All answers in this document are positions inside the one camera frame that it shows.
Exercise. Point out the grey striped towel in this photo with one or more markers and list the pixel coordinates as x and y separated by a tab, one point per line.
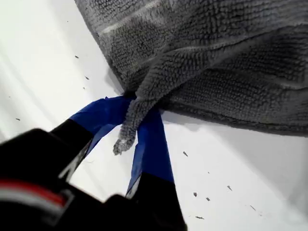
216	72

